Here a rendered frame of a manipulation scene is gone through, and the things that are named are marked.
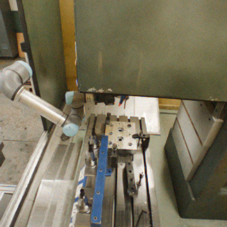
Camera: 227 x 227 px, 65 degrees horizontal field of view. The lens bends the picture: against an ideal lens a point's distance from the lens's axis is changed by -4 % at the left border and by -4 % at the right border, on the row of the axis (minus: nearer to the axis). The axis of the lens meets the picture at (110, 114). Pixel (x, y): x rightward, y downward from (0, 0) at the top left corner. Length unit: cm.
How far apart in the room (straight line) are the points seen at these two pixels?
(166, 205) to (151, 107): 107
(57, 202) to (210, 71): 116
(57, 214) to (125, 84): 96
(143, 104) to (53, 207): 139
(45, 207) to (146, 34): 119
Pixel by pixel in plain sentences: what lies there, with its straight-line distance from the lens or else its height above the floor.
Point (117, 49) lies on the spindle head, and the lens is 63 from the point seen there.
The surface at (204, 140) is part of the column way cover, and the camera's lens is 107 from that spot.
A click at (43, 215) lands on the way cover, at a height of 72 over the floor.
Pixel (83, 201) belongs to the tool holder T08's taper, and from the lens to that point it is 75.
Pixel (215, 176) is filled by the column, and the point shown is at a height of 113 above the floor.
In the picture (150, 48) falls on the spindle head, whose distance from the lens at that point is 64.
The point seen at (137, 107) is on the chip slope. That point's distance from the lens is 210.
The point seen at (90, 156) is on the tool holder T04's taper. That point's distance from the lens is 87.
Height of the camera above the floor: 194
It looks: 37 degrees down
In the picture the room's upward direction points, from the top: 3 degrees clockwise
